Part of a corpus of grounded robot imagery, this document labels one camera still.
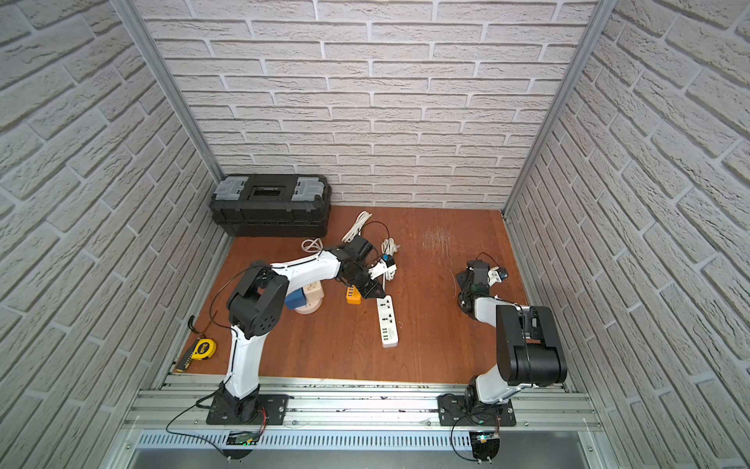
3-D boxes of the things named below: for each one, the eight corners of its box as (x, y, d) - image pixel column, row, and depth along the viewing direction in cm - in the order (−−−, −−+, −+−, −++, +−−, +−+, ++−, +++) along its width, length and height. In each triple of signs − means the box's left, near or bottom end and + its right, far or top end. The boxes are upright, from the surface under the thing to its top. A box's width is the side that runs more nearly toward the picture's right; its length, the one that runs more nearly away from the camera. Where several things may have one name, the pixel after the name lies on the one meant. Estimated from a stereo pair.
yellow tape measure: (181, 371, 82) (176, 369, 79) (179, 353, 85) (173, 350, 82) (217, 353, 85) (213, 350, 83) (214, 336, 88) (210, 333, 86)
